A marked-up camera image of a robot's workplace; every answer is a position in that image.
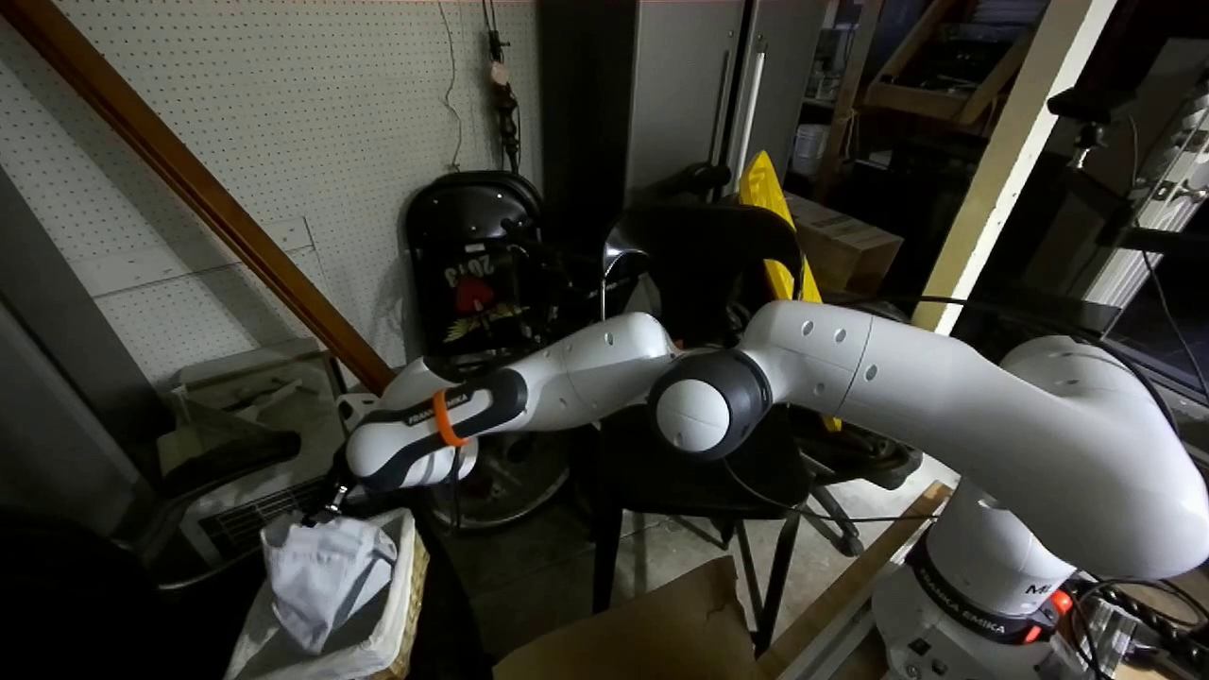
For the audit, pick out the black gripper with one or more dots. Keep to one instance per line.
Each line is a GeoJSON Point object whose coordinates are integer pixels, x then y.
{"type": "Point", "coordinates": [356, 496]}

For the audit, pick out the white plastic bag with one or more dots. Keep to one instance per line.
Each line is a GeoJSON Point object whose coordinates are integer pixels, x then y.
{"type": "Point", "coordinates": [327, 572]}

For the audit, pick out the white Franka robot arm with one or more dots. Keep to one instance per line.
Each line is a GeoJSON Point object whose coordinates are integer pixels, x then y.
{"type": "Point", "coordinates": [957, 400]}

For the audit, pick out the white lined basket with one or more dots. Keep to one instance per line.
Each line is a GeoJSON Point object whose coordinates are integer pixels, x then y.
{"type": "Point", "coordinates": [379, 627]}

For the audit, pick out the black metal folding chair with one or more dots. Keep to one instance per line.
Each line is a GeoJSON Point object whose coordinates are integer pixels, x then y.
{"type": "Point", "coordinates": [472, 252]}

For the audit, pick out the black office chair base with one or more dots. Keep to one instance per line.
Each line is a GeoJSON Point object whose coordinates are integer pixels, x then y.
{"type": "Point", "coordinates": [869, 458]}

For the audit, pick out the white heater appliance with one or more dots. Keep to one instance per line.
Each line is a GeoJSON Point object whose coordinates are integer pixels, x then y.
{"type": "Point", "coordinates": [238, 502]}

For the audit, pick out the round metal wheel rim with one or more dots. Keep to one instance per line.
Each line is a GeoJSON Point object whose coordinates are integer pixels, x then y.
{"type": "Point", "coordinates": [523, 485]}

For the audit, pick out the brown cardboard sheet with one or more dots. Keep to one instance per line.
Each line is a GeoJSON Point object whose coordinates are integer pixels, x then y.
{"type": "Point", "coordinates": [645, 637]}

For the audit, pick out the brown wooden diagonal beam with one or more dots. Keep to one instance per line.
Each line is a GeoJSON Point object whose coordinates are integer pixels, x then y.
{"type": "Point", "coordinates": [213, 208]}

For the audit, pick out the black vertical pillar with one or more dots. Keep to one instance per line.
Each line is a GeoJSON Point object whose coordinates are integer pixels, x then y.
{"type": "Point", "coordinates": [588, 113]}

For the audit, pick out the yellow floor sign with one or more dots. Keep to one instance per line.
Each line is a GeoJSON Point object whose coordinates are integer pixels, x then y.
{"type": "Point", "coordinates": [771, 208]}

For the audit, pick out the light wooden plank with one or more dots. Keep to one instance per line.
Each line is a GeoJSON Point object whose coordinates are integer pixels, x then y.
{"type": "Point", "coordinates": [869, 568]}

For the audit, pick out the brown cardboard box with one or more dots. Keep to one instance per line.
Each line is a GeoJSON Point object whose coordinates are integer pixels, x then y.
{"type": "Point", "coordinates": [850, 252]}

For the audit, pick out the white metal stand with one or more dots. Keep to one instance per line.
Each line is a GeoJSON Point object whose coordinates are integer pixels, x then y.
{"type": "Point", "coordinates": [1156, 201]}

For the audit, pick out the light wooden post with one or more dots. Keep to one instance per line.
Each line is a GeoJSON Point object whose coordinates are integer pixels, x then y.
{"type": "Point", "coordinates": [1007, 165]}

